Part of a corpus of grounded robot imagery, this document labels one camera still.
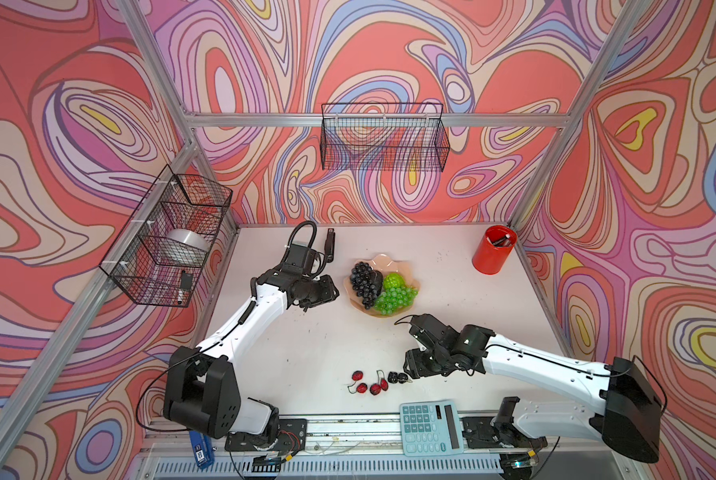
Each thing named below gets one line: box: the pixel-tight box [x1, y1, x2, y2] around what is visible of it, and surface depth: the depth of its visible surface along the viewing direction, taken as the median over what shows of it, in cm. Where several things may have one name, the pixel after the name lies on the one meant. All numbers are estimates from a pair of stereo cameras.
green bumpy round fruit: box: [383, 272, 406, 289], surface depth 96 cm
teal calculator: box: [399, 400, 465, 456], surface depth 74 cm
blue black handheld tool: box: [189, 430, 215, 469], surface depth 71 cm
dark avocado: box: [369, 270, 384, 297], surface depth 99 cm
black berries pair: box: [388, 371, 408, 384], surface depth 83 cm
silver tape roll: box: [167, 228, 210, 253], surface depth 75 cm
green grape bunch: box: [373, 287, 419, 315], surface depth 93 cm
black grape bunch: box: [351, 261, 378, 310], surface depth 97 cm
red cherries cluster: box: [347, 369, 389, 396], surface depth 82 cm
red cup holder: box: [472, 225, 517, 275], surface depth 103 cm
